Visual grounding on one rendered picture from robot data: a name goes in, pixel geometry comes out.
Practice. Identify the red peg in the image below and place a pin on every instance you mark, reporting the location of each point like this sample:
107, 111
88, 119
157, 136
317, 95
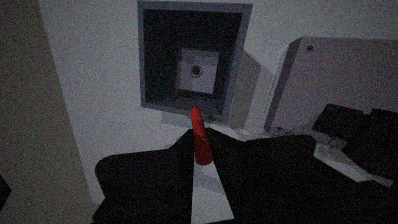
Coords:
203, 154

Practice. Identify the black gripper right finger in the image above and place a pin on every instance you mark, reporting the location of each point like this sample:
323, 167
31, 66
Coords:
236, 163

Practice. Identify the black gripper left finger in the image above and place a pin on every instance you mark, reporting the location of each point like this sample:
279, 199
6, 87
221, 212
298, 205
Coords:
174, 166

